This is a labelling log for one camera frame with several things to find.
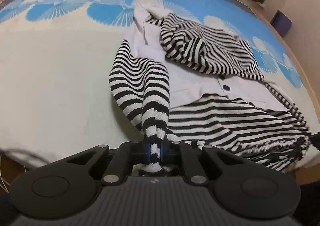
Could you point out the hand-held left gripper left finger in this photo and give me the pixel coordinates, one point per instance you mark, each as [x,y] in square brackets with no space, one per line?
[149,151]

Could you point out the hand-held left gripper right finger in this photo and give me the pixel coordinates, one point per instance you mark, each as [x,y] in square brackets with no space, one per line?
[162,151]

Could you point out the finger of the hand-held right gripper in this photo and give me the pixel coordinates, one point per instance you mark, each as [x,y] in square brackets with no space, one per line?
[316,142]

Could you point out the striped hooded top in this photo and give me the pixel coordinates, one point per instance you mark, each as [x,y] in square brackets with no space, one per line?
[212,116]

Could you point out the blue and white bed sheet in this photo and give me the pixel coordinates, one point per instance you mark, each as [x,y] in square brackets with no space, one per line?
[50,78]

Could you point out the purple box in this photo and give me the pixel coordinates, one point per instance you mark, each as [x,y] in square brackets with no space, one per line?
[282,22]

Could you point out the wooden bed frame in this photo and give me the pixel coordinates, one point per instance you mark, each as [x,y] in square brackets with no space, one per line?
[287,46]

